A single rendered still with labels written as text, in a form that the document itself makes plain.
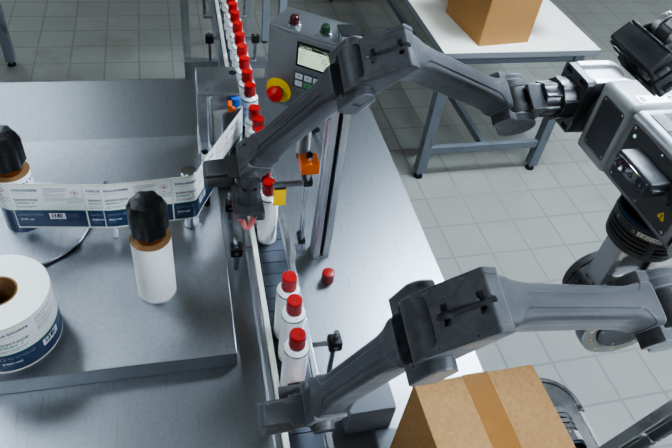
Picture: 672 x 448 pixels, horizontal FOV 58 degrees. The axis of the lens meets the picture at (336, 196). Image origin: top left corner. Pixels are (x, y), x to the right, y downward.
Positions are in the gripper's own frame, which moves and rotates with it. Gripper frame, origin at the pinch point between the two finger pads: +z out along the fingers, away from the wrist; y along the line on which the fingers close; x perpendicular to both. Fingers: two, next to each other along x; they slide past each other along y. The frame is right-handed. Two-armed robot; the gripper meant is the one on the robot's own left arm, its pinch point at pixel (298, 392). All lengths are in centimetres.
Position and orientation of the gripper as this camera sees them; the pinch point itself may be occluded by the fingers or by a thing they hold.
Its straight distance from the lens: 131.6
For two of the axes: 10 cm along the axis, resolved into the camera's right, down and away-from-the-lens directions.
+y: -9.7, 0.7, -2.3
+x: 1.0, 9.9, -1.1
